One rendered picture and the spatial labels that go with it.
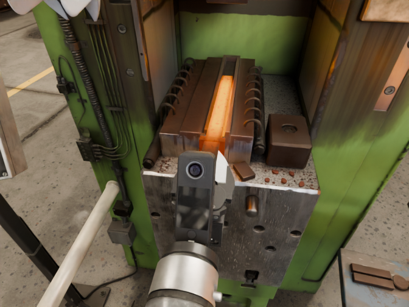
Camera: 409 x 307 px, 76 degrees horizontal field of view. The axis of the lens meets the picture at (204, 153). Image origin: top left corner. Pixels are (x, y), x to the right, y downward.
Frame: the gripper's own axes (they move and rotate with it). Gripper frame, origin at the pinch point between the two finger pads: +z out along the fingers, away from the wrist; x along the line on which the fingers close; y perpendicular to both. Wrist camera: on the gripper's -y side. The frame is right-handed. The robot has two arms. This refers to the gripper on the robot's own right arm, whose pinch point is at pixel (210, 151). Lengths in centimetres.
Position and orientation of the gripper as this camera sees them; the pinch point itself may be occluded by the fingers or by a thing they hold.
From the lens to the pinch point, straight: 46.1
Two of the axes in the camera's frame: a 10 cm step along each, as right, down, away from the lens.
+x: 9.9, 0.9, -1.2
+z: 1.5, -6.3, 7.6
